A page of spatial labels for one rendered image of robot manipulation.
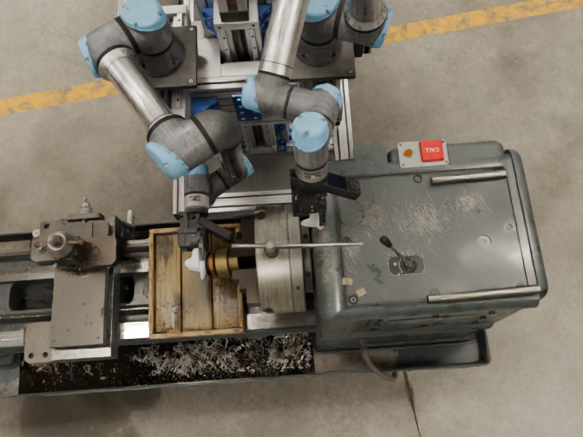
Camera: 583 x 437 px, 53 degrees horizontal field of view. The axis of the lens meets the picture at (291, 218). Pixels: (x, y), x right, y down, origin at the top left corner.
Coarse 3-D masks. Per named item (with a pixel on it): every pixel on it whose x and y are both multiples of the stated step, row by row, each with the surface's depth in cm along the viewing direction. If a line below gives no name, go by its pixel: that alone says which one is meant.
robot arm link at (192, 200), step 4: (188, 196) 176; (192, 196) 176; (196, 196) 176; (200, 196) 176; (204, 196) 177; (184, 200) 177; (188, 200) 176; (192, 200) 175; (196, 200) 175; (200, 200) 176; (204, 200) 176; (208, 200) 179; (184, 204) 177; (188, 204) 175; (192, 204) 175; (196, 204) 175; (200, 204) 175; (204, 204) 176; (208, 204) 178; (184, 208) 177; (208, 208) 178
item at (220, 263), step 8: (208, 256) 170; (216, 256) 169; (224, 256) 169; (208, 264) 169; (216, 264) 168; (224, 264) 168; (232, 264) 169; (240, 264) 174; (208, 272) 170; (216, 272) 170; (224, 272) 169
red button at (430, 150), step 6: (420, 144) 161; (426, 144) 161; (432, 144) 161; (438, 144) 161; (420, 150) 162; (426, 150) 161; (432, 150) 160; (438, 150) 160; (426, 156) 160; (432, 156) 160; (438, 156) 160
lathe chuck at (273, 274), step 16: (256, 208) 167; (272, 208) 166; (256, 224) 160; (272, 224) 160; (256, 240) 157; (272, 240) 157; (256, 256) 156; (288, 256) 156; (272, 272) 156; (288, 272) 156; (272, 288) 158; (288, 288) 158; (272, 304) 161; (288, 304) 162
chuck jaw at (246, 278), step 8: (232, 272) 168; (240, 272) 168; (248, 272) 168; (256, 272) 168; (240, 280) 167; (248, 280) 167; (256, 280) 167; (240, 288) 166; (248, 288) 166; (256, 288) 166; (248, 296) 165; (256, 296) 165; (248, 304) 165; (256, 304) 165
